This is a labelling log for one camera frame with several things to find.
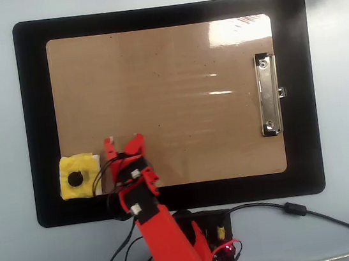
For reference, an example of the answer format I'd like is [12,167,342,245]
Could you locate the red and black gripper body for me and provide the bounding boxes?
[108,148,161,201]

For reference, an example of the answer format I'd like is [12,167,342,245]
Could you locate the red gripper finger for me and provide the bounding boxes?
[102,136,120,162]
[121,132,148,160]

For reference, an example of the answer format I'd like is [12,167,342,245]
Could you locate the yellow sponge with black knob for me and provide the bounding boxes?
[54,150,107,203]

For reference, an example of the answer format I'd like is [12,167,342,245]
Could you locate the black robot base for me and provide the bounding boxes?
[171,204,238,261]

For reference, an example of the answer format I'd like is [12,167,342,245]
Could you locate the brown clipboard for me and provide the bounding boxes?
[44,10,291,202]

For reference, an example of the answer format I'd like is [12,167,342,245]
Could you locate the black rectangular desk mat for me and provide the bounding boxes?
[10,0,330,231]

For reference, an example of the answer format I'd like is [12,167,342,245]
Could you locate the silver metal clipboard clip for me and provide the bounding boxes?
[251,50,293,138]

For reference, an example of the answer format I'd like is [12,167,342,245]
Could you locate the black servo cables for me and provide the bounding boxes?
[84,153,154,261]

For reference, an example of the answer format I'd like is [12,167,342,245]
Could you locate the thin red wire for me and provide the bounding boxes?
[207,238,246,261]

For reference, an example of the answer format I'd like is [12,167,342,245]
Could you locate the black power cable with ferrite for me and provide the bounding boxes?
[214,190,349,261]

